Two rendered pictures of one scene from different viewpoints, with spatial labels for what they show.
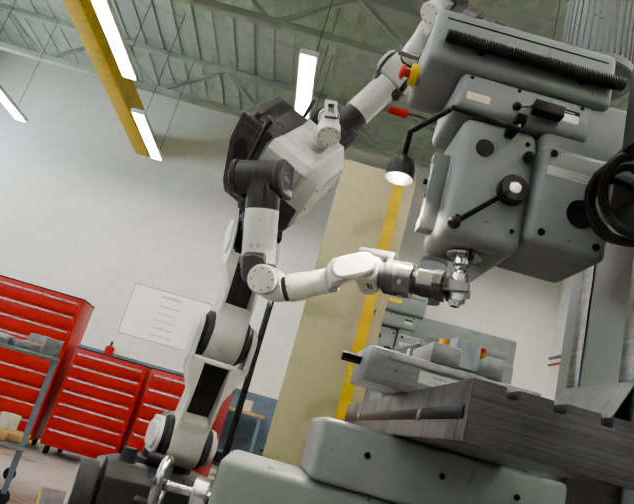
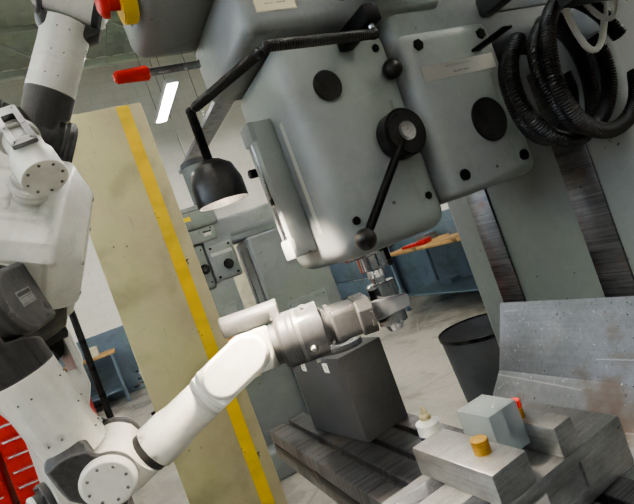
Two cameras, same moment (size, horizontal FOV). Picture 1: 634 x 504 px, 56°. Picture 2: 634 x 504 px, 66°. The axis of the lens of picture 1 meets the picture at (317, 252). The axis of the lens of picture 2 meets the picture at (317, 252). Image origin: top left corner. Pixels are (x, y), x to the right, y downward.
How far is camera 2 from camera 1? 0.89 m
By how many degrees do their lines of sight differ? 30
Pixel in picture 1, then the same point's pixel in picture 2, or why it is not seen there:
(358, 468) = not seen: outside the picture
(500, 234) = (419, 209)
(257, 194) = not seen: outside the picture
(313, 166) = (53, 237)
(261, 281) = (110, 487)
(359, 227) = (115, 187)
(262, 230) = (50, 412)
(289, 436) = not seen: hidden behind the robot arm
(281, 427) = not seen: hidden behind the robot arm
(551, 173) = (430, 79)
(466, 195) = (348, 179)
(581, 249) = (512, 167)
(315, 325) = (139, 312)
